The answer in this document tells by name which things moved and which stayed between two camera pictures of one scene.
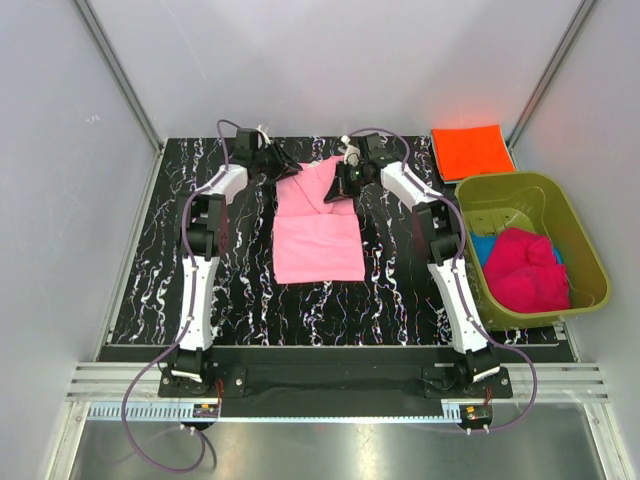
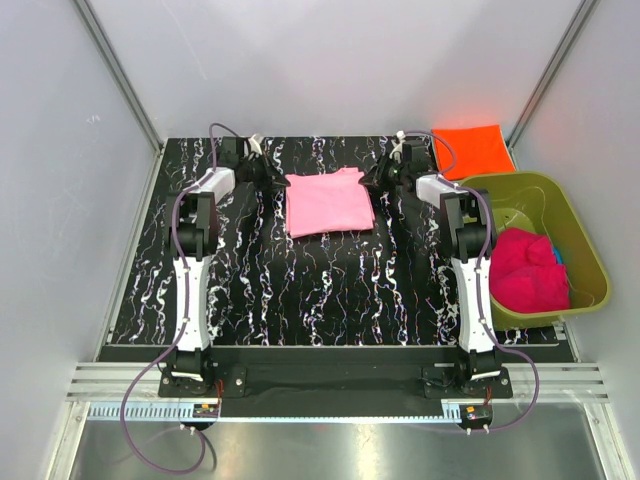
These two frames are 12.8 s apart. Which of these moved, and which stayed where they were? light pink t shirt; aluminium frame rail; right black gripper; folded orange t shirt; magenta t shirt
Moved: right black gripper; light pink t shirt
Stayed: aluminium frame rail; magenta t shirt; folded orange t shirt
